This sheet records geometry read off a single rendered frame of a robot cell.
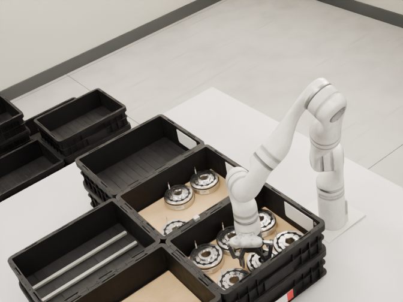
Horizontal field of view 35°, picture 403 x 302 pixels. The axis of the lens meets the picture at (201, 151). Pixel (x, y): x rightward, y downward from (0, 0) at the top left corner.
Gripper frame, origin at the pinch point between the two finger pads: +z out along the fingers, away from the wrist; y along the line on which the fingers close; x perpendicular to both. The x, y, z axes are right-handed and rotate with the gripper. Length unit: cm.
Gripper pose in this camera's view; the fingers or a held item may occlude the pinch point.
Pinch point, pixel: (253, 262)
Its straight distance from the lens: 195.5
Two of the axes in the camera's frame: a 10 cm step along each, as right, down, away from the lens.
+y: -9.8, 0.4, 2.0
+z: 1.5, 7.9, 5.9
